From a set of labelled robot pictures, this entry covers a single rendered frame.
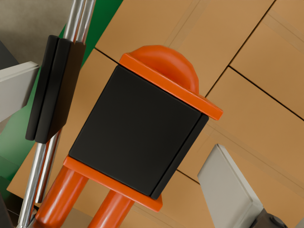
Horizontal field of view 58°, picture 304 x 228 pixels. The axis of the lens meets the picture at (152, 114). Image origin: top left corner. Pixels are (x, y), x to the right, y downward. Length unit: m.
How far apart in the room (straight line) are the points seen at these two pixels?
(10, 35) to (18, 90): 1.43
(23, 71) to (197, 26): 0.80
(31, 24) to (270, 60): 1.13
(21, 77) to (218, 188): 0.13
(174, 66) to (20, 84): 0.09
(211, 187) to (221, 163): 0.02
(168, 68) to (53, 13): 1.36
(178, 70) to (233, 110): 0.81
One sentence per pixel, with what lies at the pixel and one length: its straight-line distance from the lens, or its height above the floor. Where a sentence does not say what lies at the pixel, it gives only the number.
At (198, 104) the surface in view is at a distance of 0.18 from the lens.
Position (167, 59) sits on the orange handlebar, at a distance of 0.18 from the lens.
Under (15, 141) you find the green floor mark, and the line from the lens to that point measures 1.68.
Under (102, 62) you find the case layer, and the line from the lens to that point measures 0.92.
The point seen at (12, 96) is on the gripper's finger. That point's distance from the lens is 0.17.
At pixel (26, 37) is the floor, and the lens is 1.57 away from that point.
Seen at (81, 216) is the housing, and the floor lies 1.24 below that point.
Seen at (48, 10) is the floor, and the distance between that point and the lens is 1.54.
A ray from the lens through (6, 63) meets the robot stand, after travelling 1.46.
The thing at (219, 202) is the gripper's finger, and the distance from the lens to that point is 0.17.
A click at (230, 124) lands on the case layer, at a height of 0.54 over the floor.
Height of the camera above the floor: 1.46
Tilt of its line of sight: 77 degrees down
